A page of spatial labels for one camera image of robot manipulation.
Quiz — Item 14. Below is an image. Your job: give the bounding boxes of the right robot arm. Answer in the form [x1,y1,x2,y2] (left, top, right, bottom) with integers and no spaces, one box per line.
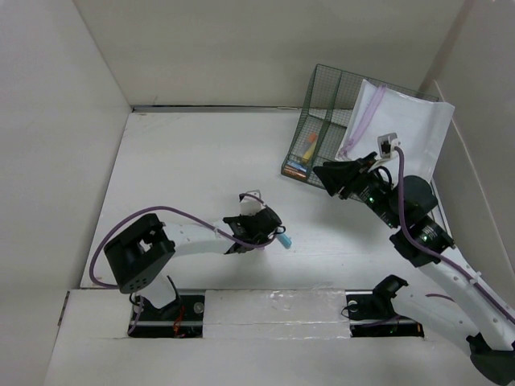
[313,153,514,385]

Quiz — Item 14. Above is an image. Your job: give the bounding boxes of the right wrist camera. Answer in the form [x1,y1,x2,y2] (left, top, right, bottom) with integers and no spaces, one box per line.
[377,133,401,158]

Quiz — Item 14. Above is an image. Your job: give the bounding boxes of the clear purple zipper pouch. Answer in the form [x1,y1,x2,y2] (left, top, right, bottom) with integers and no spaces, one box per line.
[335,80,455,182]

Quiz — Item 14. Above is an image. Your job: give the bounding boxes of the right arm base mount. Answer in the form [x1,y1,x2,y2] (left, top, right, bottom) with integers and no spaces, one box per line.
[340,275,425,338]

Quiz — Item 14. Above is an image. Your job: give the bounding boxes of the blue capped highlighter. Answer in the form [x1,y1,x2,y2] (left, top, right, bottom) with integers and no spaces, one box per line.
[286,161,307,173]

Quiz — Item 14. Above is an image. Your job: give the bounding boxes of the orange grey highlighter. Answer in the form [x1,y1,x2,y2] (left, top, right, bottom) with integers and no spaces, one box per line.
[299,133,318,157]

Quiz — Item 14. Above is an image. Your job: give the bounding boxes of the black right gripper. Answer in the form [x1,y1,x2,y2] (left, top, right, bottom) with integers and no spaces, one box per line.
[312,150,402,228]

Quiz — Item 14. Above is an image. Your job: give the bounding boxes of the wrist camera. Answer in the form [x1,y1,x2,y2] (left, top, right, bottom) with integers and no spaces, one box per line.
[239,190,266,216]
[377,133,401,158]

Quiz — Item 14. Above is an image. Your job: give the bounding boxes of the green wire mesh organizer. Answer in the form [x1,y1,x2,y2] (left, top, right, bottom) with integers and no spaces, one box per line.
[281,64,439,188]

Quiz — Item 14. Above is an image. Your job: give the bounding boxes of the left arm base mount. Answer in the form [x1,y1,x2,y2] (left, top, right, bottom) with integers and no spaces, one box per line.
[127,276,206,339]

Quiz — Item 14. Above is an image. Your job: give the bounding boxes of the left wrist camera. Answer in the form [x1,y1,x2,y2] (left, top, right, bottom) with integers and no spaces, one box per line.
[239,190,266,216]

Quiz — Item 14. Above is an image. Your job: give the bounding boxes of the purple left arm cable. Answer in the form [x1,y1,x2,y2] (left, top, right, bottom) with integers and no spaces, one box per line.
[89,194,282,335]

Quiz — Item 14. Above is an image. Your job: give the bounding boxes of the yellow highlighter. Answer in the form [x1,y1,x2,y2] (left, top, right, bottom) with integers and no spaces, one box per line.
[302,142,316,163]

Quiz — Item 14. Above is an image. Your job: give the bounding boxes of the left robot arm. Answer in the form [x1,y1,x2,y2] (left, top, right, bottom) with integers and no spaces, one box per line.
[103,207,286,319]

